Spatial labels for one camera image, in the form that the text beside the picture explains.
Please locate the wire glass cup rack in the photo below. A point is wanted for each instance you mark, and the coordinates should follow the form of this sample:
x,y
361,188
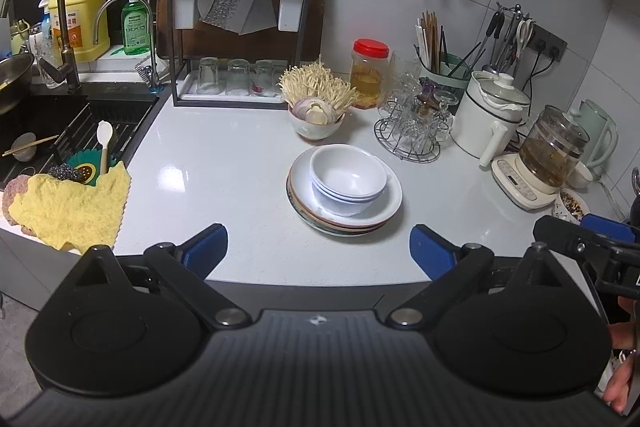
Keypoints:
x,y
416,121

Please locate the white bowl with vegetables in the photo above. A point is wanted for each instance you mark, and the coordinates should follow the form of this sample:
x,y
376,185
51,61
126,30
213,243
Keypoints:
x,y
313,132

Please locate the green chopstick holder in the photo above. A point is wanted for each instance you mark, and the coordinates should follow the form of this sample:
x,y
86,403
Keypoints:
x,y
439,69

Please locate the clear drinking glass middle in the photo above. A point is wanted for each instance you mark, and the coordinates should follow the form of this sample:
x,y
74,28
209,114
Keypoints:
x,y
238,77

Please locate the white drip tray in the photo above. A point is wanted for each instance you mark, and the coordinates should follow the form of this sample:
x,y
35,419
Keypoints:
x,y
187,89

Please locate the glass tea kettle on base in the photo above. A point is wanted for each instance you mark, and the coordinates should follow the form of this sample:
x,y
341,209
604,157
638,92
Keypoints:
x,y
550,152

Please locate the white spoon wooden handle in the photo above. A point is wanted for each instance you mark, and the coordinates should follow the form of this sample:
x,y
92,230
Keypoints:
x,y
104,135

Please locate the mint green electric kettle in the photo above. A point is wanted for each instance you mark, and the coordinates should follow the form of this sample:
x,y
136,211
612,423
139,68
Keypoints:
x,y
602,132

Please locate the small white bowl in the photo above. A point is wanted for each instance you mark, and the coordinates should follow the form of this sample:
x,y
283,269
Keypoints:
x,y
347,170

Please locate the clear drinking glass left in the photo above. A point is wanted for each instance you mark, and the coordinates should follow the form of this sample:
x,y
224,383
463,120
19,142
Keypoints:
x,y
208,76

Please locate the sink drain rack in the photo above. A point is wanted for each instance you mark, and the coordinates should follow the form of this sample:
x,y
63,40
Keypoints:
x,y
130,119

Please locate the halved purple onion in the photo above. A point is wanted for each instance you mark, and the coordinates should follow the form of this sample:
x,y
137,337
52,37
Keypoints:
x,y
314,111

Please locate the yellow dish cloth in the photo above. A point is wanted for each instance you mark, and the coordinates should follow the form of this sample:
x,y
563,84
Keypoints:
x,y
66,214

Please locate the wooden cutting board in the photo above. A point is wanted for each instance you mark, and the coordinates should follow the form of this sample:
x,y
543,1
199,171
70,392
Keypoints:
x,y
206,40

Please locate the green sunflower sink mat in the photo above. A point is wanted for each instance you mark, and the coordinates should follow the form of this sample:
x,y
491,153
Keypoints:
x,y
84,167

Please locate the white electric cooking pot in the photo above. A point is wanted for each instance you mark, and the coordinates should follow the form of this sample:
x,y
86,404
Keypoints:
x,y
490,111

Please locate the speckled bowl with grains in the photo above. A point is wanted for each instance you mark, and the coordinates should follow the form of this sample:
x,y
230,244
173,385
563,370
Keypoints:
x,y
569,206

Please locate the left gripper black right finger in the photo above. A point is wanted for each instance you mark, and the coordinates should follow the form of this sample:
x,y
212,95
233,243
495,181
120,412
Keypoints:
x,y
455,273

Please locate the translucent blue plastic bowl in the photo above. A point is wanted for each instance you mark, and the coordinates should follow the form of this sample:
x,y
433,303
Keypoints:
x,y
343,209
346,198

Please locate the person's right hand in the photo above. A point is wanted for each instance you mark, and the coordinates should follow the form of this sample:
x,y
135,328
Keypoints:
x,y
624,336

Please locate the green dish soap bottle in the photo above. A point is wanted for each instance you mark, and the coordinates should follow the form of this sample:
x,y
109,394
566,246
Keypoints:
x,y
135,28

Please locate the clear drinking glass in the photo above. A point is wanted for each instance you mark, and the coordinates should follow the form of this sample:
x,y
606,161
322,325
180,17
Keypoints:
x,y
208,76
238,77

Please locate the yellow detergent jug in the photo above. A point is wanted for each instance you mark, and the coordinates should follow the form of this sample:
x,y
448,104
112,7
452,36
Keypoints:
x,y
81,15

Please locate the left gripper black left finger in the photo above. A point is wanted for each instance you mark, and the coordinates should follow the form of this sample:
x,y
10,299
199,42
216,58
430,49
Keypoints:
x,y
182,269

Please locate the white plate with leaf motif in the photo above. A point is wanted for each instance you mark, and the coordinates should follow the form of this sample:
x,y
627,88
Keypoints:
x,y
340,229

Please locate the enoki mushroom bunch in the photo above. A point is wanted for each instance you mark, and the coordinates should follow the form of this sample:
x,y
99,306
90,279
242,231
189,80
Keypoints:
x,y
314,80

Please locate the white plate green leaf pattern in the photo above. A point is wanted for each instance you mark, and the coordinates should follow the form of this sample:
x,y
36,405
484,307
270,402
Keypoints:
x,y
384,209

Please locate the clear glass red print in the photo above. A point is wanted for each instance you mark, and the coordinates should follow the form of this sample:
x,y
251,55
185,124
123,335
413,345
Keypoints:
x,y
263,80

